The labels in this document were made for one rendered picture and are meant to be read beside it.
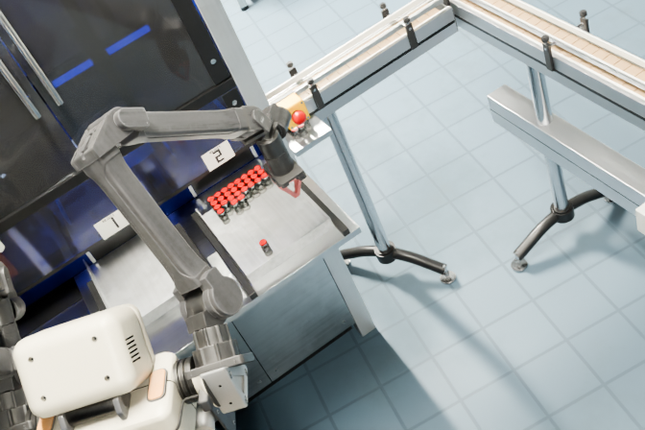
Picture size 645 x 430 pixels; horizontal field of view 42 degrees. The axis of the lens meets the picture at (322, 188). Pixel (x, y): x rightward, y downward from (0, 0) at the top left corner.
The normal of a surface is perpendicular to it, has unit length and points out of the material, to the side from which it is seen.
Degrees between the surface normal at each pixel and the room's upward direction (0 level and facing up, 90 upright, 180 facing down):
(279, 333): 90
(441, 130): 0
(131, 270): 0
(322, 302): 90
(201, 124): 68
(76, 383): 48
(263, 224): 0
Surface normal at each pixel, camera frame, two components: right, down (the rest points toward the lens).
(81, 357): -0.12, 0.02
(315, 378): -0.32, -0.69
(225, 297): 0.72, -0.35
